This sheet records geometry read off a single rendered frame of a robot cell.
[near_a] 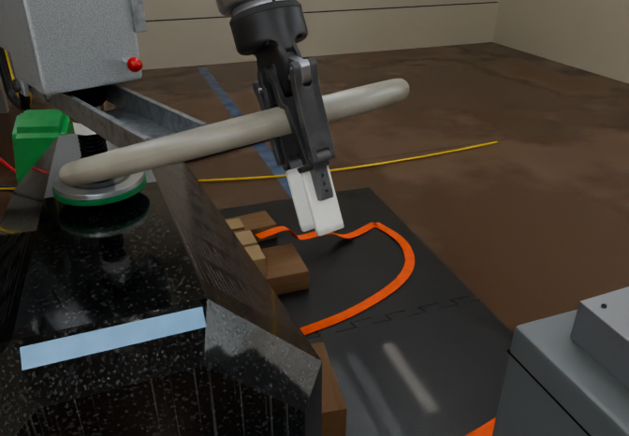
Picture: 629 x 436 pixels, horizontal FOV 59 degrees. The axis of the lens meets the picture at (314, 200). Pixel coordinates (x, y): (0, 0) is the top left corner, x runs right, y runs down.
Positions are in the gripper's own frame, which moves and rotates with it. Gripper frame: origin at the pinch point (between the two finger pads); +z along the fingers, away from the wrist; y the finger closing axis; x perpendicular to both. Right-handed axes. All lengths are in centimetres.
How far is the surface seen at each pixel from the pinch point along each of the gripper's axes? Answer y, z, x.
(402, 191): 227, 49, -142
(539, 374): 15, 42, -36
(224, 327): 47, 25, 6
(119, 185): 86, -4, 15
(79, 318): 50, 15, 29
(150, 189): 95, -1, 7
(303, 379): 51, 44, -7
